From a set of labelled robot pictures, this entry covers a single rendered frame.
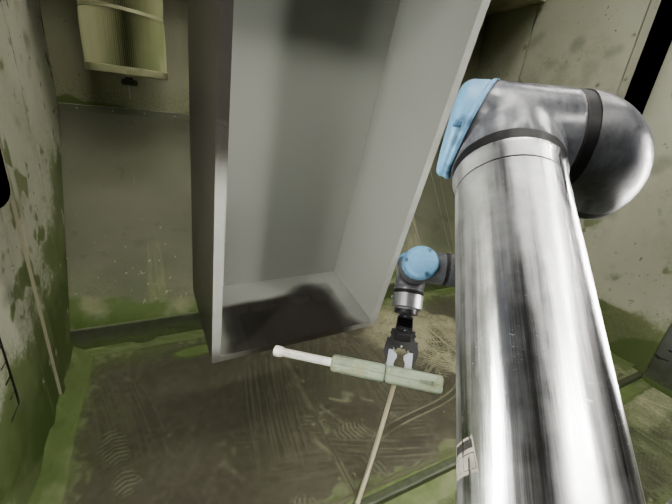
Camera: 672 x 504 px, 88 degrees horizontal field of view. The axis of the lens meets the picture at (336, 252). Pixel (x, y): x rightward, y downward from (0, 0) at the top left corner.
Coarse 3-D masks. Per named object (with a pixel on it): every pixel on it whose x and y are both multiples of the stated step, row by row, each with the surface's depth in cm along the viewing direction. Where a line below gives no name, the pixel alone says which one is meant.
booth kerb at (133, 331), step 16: (432, 288) 254; (144, 320) 169; (160, 320) 172; (176, 320) 176; (192, 320) 180; (80, 336) 159; (96, 336) 162; (112, 336) 165; (128, 336) 168; (144, 336) 172
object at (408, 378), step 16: (288, 352) 102; (304, 352) 102; (336, 368) 98; (352, 368) 97; (368, 368) 96; (384, 368) 96; (400, 368) 95; (400, 384) 94; (416, 384) 93; (432, 384) 91
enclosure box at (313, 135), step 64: (192, 0) 77; (256, 0) 89; (320, 0) 95; (384, 0) 103; (448, 0) 89; (192, 64) 84; (256, 64) 97; (320, 64) 104; (384, 64) 114; (448, 64) 91; (192, 128) 94; (256, 128) 106; (320, 128) 116; (384, 128) 117; (192, 192) 106; (256, 192) 119; (320, 192) 131; (384, 192) 120; (256, 256) 134; (320, 256) 149; (384, 256) 124; (256, 320) 123; (320, 320) 129
